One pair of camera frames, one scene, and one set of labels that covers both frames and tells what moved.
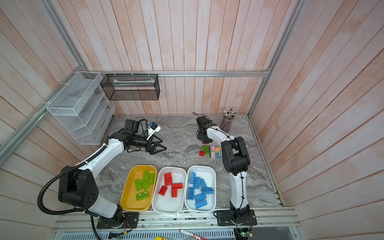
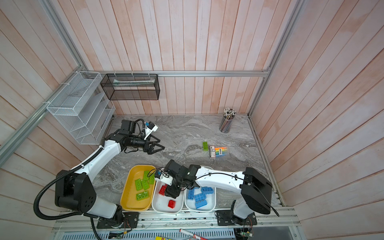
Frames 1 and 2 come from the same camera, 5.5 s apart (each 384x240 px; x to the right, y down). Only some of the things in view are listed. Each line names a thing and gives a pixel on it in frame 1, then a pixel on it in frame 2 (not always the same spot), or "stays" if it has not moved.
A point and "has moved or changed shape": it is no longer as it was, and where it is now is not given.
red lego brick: [163, 190] stays
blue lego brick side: [207, 190] stays
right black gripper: [199, 136] to [173, 189]
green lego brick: [138, 184] stays
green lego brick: [205, 149] has moved or changed shape
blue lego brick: [199, 197] stays
